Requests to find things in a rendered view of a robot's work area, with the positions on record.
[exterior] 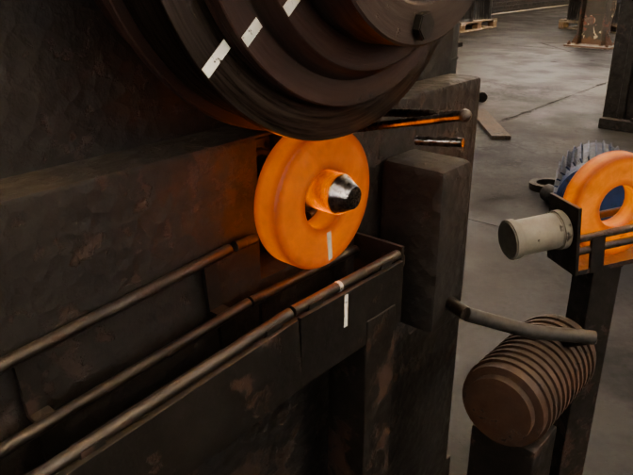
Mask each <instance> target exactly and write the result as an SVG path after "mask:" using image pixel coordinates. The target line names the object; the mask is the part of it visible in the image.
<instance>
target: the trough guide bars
mask: <svg viewBox="0 0 633 475"><path fill-rule="evenodd" d="M620 208H621V206H619V207H614V208H611V209H606V210H601V211H599V216H600V219H602V218H606V217H611V216H614V215H615V214H616V213H617V212H618V211H619V210H620ZM630 232H633V223H631V224H627V225H622V226H618V227H613V228H609V229H605V230H600V231H596V232H591V233H587V234H583V235H580V243H582V242H587V241H589V242H590V245H587V246H583V247H579V255H583V254H589V268H590V273H594V272H598V271H602V270H603V268H604V256H605V250H607V249H612V248H616V247H621V246H625V245H629V244H633V236H630V237H622V238H617V239H613V240H609V241H606V238H608V237H612V236H617V235H621V234H625V233H630Z"/></svg>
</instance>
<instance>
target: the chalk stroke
mask: <svg viewBox="0 0 633 475"><path fill-rule="evenodd" d="M299 1H300V0H287V1H286V2H285V4H284V6H283V8H284V10H285V12H286V14H287V15H288V17H289V16H290V14H291V13H292V11H293V10H294V8H295V7H296V6H297V4H298V3H299ZM261 28H262V26H261V24H260V22H259V21H258V19H257V18H256V17H255V19H254V20H253V22H252V23H251V25H250V26H249V28H248V29H247V30H246V32H245V33H244V35H243V36H242V37H241V39H242V40H243V41H244V42H245V44H246V45H247V47H249V45H250V44H251V42H252V41H253V39H254V38H255V36H256V35H257V34H258V32H259V31H260V29H261ZM230 49H231V48H230V46H229V45H228V44H227V42H226V41H225V39H223V41H222V42H221V43H220V45H219V47H218V48H217V49H216V51H215V52H214V53H213V55H212V56H211V58H209V59H208V61H207V62H206V63H205V65H204V66H203V68H202V70H203V72H204V73H205V74H206V76H207V77H208V78H209V77H210V76H211V75H212V73H213V72H214V71H215V70H216V69H217V67H218V66H219V64H220V63H221V61H222V60H223V58H224V57H225V56H226V54H227V53H228V51H229V50H230Z"/></svg>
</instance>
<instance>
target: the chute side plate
mask: <svg viewBox="0 0 633 475"><path fill-rule="evenodd" d="M403 264H404V261H403V260H399V261H397V262H395V263H394V264H392V265H390V266H389V267H387V268H385V269H383V270H380V271H378V272H377V273H375V274H373V275H371V276H369V277H368V278H366V279H364V280H363V281H361V282H360V283H358V284H356V285H354V286H353V287H350V288H348V289H346V290H345V291H343V292H341V293H339V294H337V295H336V296H334V297H332V298H330V299H329V300H328V301H326V302H324V303H322V304H320V305H318V306H316V307H315V308H313V309H311V310H309V311H307V312H305V313H303V314H302V315H300V316H298V317H297V319H293V320H291V321H290V322H288V323H287V324H286V325H284V326H283V327H282V328H280V329H279V330H277V331H276V332H274V333H273V334H271V335H270V336H267V337H266V338H264V339H263V340H261V341H260V342H258V343H257V344H255V345H254V346H252V347H251V348H249V349H248V350H246V351H245V352H243V353H242V354H240V355H239V356H238V357H236V358H235V359H233V360H232V361H230V362H228V363H227V364H225V365H224V366H222V367H221V368H219V369H217V370H216V371H214V372H213V373H211V374H210V375H208V376H207V377H205V378H204V379H202V380H201V381H199V382H198V383H197V384H195V385H194V386H192V387H191V388H189V389H188V390H186V391H185V392H183V393H182V394H180V395H179V396H177V397H176V398H174V399H172V400H171V401H169V402H167V403H166V404H164V405H163V406H161V407H160V408H158V409H157V410H155V411H154V412H152V413H151V414H150V415H149V416H147V417H146V418H144V419H142V420H141V421H139V422H138V423H136V424H135V425H133V426H132V427H130V428H129V429H127V430H126V431H124V432H123V433H121V434H119V435H118V436H116V437H114V438H113V439H111V440H110V441H108V442H107V443H106V444H104V445H103V446H102V447H101V448H99V449H98V450H96V451H94V452H93V453H91V454H90V455H88V456H87V457H85V458H84V459H82V460H80V461H79V462H77V463H76V464H74V465H73V466H71V467H69V468H68V469H66V470H65V471H63V472H62V473H60V474H59V475H189V474H190V473H191V472H193V471H194V470H195V469H197V468H198V467H200V466H201V465H202V464H203V463H205V462H206V461H207V460H209V459H210V458H211V457H213V456H214V455H215V454H216V453H218V452H219V451H220V450H222V449H223V448H224V447H226V446H227V445H228V444H230V443H231V442H232V441H234V440H235V439H236V438H237V437H239V436H240V435H241V434H243V433H244V432H246V431H247V430H248V429H249V428H250V427H251V426H252V425H254V424H255V423H256V422H257V421H259V420H260V419H261V418H263V417H264V416H266V415H267V414H268V413H269V412H271V411H272V410H273V409H275V408H276V407H277V406H279V405H280V404H281V403H282V402H284V401H285V400H287V399H288V398H289V397H290V396H292V395H293V394H294V393H296V392H297V391H298V390H300V389H301V388H302V387H303V386H305V385H307V384H308V383H310V382H311V381H313V380H314V379H315V378H316V377H318V376H319V375H321V374H322V373H324V372H325V371H327V370H328V369H330V368H332V367H333V366H335V365H336V364H338V363H339V362H341V361H342V360H344V359H345V358H347V357H348V356H350V355H351V354H353V353H354V352H356V351H358V350H359V349H361V348H362V347H363V346H364V345H365V343H366V323H367V322H368V321H369V320H370V319H372V318H374V317H376V316H377V315H379V314H380V313H381V312H383V311H384V310H386V309H387V308H389V307H390V306H392V305H394V304H395V305H396V314H395V325H396V324H397V323H399V322H400V317H401V299H402V282H403ZM347 294H349V295H348V326H346V327H345V328H344V303H345V295H347Z"/></svg>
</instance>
